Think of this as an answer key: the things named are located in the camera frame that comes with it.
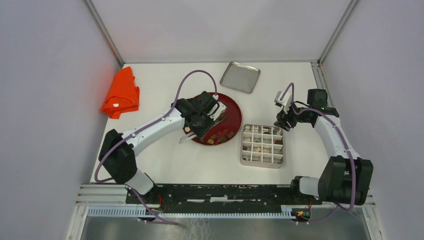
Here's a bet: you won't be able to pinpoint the white slotted cable duct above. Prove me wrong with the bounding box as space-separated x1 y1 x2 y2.
87 206 294 220

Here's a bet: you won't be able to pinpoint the silver tin lid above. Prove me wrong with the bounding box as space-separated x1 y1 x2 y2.
219 61 261 94

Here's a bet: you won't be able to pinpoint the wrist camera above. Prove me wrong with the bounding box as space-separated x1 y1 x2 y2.
274 91 292 114
209 101 227 121

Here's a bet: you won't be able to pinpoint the brown chocolate piece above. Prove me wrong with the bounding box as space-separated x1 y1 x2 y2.
227 131 235 139

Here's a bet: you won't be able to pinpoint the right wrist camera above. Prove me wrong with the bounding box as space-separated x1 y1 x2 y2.
274 91 292 114

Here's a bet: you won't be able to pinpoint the pink tin box with dividers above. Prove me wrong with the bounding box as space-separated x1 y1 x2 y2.
240 124 285 169

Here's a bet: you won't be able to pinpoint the dark round chocolate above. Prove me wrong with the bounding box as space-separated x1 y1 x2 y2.
218 136 228 144

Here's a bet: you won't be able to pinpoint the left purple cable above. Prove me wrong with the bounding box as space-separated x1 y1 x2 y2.
94 69 219 184

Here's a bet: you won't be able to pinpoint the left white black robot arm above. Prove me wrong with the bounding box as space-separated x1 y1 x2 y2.
98 91 227 204

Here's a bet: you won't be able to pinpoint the silver serving tongs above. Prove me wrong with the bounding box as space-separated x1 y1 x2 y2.
179 113 228 144

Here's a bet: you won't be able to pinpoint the orange folded cloth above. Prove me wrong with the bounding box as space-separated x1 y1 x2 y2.
100 66 140 119

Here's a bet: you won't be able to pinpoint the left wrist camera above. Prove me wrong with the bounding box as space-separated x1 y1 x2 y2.
209 101 227 121

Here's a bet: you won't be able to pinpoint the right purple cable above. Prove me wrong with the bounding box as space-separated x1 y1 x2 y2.
279 82 358 213

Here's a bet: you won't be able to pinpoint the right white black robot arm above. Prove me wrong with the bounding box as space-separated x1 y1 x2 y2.
274 83 374 210

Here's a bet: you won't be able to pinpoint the purple cable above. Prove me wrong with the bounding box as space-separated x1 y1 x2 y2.
94 69 219 184
279 82 358 213

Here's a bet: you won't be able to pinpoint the red round plate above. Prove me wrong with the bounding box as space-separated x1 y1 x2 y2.
191 93 242 146

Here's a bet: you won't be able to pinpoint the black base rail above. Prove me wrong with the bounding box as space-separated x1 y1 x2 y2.
141 183 322 214

